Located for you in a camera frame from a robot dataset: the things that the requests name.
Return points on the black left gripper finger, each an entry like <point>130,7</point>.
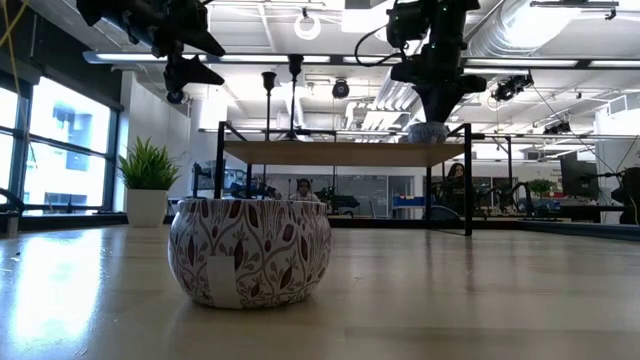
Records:
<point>187,75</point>
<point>207,44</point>

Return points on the blue storage bin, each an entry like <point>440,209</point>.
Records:
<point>409,202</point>

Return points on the black ceiling spotlight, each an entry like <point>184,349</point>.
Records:
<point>511,89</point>

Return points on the green plant in white pot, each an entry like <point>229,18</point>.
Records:
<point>147,210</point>

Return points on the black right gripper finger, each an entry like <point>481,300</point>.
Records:
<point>441,105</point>

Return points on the person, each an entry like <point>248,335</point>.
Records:
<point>456,175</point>
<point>303,190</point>

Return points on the black aluminium table frame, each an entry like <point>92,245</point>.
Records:
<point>575,230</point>

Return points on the black computer monitor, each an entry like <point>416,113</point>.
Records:
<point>579,175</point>

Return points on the small background potted plant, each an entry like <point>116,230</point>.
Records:
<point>541,187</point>

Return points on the wooden shelf riser black legs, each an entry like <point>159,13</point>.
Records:
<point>340,152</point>

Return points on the silver ventilation duct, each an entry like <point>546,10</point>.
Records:
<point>525,30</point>

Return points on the black metal candlestick holder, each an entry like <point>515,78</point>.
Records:
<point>295,62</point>
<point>268,80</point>

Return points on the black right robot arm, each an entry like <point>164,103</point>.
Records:
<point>445,30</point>

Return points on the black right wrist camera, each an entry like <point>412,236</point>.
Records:
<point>405,25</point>

